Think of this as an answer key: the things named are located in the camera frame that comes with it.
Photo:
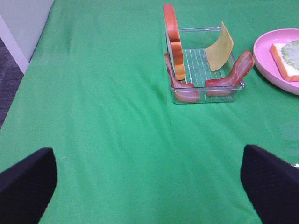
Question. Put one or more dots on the clear left food container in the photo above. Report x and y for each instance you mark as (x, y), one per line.
(197, 70)

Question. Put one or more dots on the pink round plate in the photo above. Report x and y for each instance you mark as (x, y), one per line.
(265, 62)

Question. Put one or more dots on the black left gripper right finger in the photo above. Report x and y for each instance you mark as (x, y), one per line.
(272, 186)

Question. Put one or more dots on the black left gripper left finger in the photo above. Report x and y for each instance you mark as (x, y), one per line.
(27, 187)

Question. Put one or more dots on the green table cloth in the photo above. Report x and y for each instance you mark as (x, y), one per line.
(97, 92)

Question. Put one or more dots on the green lettuce leaf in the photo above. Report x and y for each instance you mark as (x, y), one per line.
(290, 54)

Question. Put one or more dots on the bacon strip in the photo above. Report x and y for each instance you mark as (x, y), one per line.
(184, 92)
(240, 69)

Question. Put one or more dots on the bread slice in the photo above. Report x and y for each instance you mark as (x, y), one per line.
(174, 41)
(288, 73)

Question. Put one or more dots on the yellow cheese slice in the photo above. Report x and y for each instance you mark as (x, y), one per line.
(218, 53)

